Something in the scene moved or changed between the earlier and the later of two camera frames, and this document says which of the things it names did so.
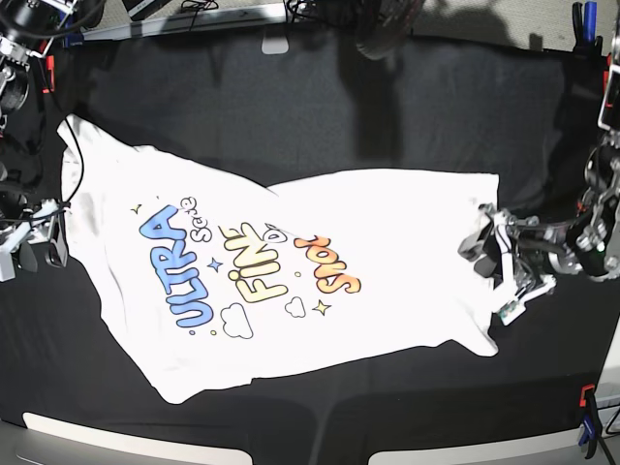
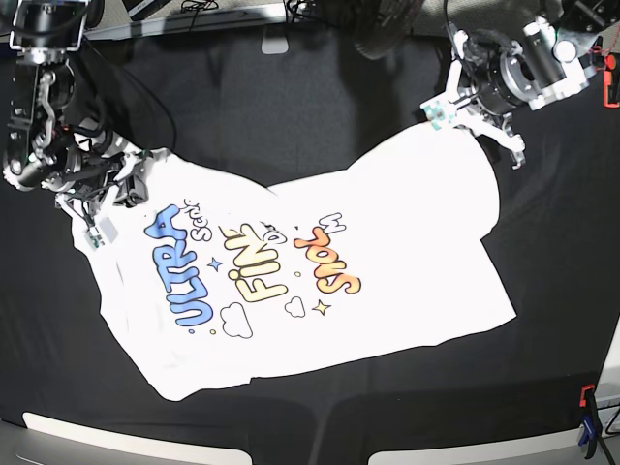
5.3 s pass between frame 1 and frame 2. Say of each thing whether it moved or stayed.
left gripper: moved
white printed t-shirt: moved
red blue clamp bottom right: stayed
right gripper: moved
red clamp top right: stayed
